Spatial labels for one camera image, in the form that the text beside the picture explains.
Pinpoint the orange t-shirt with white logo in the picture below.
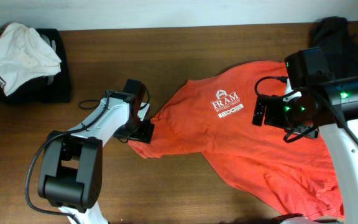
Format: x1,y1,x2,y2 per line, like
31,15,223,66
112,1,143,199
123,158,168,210
129,61,345,219

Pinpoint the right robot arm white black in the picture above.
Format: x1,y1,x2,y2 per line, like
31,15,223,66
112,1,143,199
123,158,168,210
252,47,358,223

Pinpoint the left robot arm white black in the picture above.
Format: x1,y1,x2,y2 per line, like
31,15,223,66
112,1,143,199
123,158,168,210
36,79,154,223

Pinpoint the black garment on right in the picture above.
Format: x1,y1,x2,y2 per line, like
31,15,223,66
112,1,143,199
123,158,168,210
308,17,358,79

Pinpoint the black folded garment on left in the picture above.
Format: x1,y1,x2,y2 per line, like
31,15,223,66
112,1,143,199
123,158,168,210
0,29,71,105

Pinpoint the white crumpled garment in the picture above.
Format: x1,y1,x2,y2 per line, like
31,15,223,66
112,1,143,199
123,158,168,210
0,22,62,96

